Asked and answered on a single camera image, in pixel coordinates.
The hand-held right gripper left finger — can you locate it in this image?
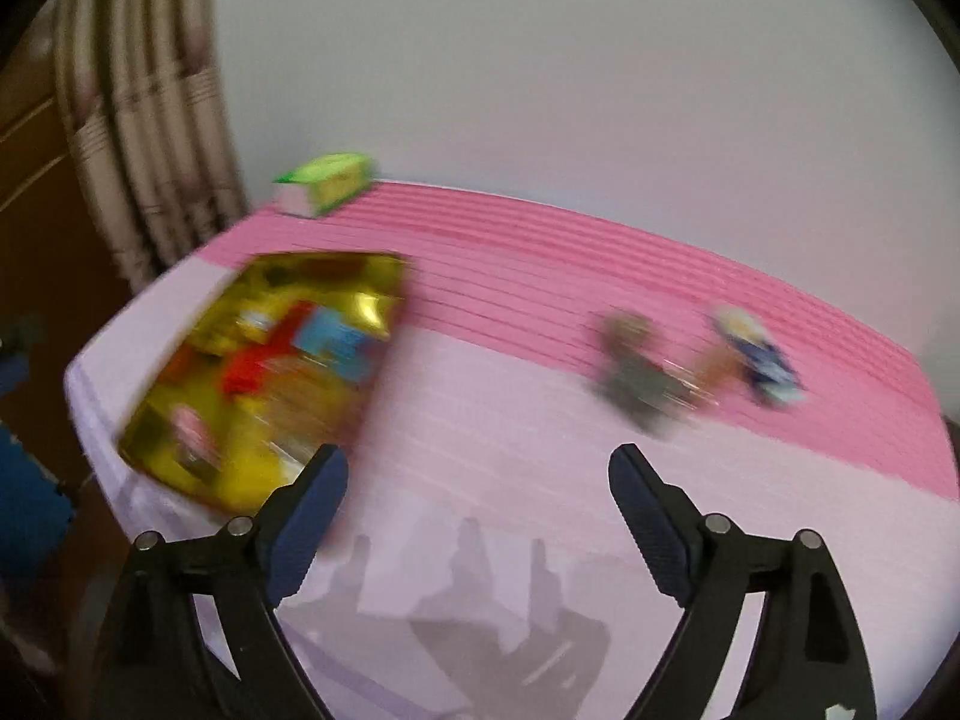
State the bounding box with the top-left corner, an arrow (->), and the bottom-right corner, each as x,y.
90,444 -> 350,720

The dark green small packet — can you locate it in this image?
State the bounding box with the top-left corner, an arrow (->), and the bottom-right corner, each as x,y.
596,352 -> 706,441

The beige patterned curtain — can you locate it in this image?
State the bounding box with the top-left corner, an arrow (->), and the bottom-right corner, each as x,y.
49,0 -> 252,293

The pink snack packet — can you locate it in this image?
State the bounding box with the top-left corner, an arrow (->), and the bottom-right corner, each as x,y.
169,405 -> 223,467

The red snack packet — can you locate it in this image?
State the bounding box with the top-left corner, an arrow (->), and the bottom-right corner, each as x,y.
221,345 -> 301,400

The small brown cube snack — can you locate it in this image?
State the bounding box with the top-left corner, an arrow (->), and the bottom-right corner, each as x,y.
604,311 -> 662,355

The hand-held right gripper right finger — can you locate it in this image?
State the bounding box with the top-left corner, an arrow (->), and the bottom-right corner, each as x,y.
607,444 -> 878,720

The blue and white snack packet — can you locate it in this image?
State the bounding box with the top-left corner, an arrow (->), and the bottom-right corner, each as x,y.
712,306 -> 808,407

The pink and purple checked tablecloth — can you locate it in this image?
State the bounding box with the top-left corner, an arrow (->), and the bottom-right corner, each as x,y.
64,180 -> 960,720

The blue foam floor mat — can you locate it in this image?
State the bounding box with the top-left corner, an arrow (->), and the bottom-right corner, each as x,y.
0,420 -> 80,601

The clear brown snack packet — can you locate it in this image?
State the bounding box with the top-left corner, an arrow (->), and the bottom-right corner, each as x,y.
694,345 -> 745,392

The light blue snack packet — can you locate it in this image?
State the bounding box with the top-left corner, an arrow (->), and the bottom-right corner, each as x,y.
296,307 -> 385,383

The gold metal tin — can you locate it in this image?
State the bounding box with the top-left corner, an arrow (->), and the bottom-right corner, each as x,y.
116,251 -> 410,518

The green and white tissue box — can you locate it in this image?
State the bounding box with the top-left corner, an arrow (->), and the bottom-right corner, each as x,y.
271,152 -> 376,220

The brown wooden door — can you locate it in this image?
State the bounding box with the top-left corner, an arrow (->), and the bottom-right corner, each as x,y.
0,0 -> 147,406

